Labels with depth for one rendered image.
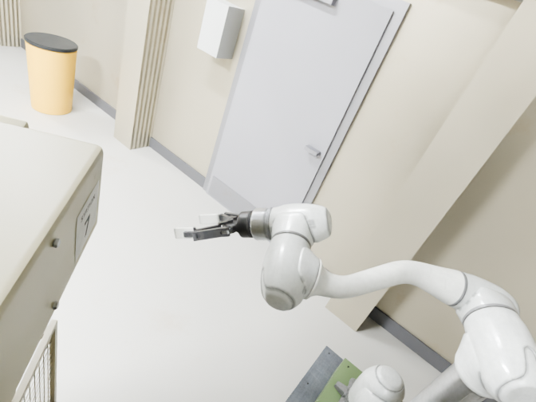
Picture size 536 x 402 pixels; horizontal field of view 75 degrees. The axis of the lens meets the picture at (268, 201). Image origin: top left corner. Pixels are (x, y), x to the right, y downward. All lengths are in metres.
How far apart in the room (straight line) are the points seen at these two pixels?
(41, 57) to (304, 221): 3.83
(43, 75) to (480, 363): 4.30
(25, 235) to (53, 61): 4.03
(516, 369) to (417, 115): 1.90
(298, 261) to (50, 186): 0.52
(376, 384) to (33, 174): 1.28
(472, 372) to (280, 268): 0.53
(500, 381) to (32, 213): 0.92
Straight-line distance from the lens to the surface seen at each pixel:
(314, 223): 0.87
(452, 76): 2.56
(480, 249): 2.76
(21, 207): 0.43
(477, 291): 1.09
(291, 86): 2.90
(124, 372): 2.34
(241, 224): 0.95
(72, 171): 0.49
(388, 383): 1.47
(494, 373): 0.99
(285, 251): 0.80
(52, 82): 4.49
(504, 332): 1.02
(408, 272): 1.00
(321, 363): 1.87
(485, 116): 2.28
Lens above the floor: 2.06
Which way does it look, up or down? 32 degrees down
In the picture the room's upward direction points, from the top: 22 degrees clockwise
